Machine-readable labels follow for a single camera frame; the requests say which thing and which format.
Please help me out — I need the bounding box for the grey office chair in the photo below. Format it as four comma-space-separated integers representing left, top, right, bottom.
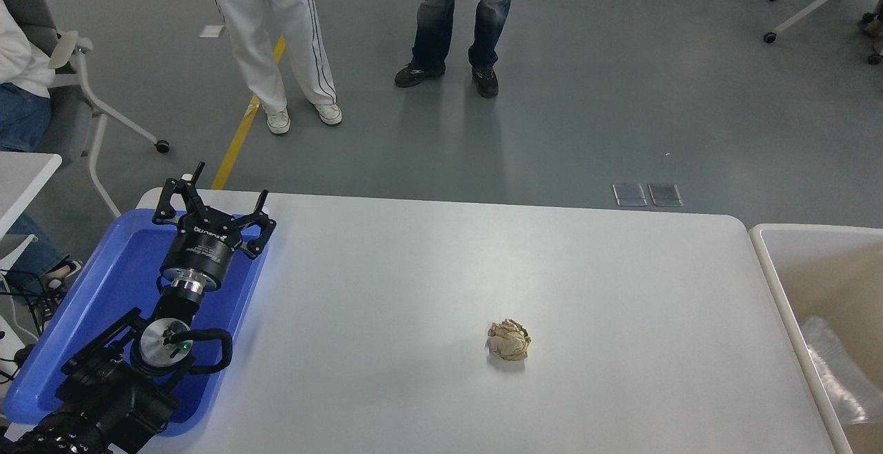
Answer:
0, 0, 171, 219

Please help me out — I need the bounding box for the blue plastic tray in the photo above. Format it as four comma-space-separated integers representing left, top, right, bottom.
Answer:
2, 208, 270, 437

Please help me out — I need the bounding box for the silver foil tray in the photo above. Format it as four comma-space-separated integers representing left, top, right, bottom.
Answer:
800, 315, 883, 426

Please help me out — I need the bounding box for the grey floor plate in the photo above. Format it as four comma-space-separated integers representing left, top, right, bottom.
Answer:
648, 183, 684, 207
613, 183, 648, 207

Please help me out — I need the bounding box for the white side table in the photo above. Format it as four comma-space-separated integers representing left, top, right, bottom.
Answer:
0, 151, 63, 272

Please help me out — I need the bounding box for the large pale bin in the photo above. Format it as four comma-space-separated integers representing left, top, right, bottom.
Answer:
750, 224, 883, 454

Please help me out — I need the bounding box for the white wheeled chair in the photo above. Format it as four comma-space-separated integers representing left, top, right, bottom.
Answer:
763, 0, 883, 44

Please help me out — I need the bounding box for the crumpled tan paper ball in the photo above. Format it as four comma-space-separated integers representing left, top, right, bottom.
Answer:
488, 319, 533, 362

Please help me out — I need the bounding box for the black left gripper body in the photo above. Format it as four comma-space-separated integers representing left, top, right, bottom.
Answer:
160, 209, 244, 284

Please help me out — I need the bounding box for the black cable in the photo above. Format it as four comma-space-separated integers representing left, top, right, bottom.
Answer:
0, 271, 70, 379

